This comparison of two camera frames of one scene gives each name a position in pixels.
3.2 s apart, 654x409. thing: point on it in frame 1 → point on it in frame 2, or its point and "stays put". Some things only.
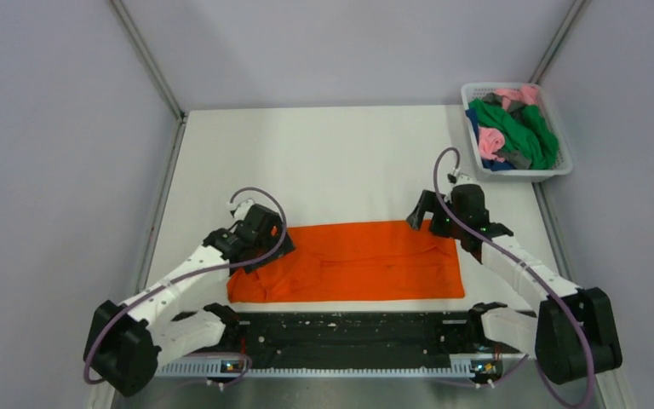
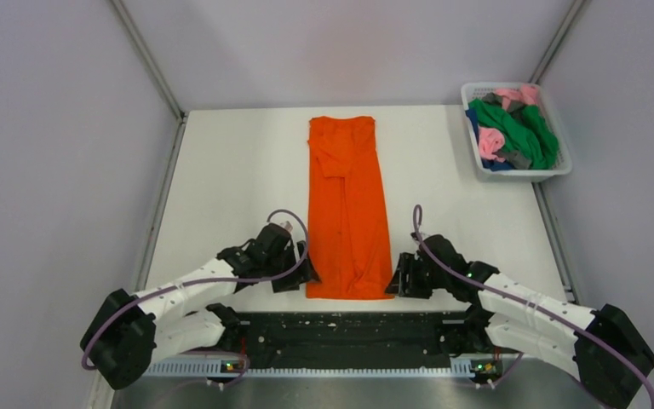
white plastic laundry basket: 513,133 stays put
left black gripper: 276,239 → 306,273
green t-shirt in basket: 530,134 stays put
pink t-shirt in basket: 491,140 stays put
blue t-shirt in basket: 490,164 stays put
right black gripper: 428,203 → 404,287
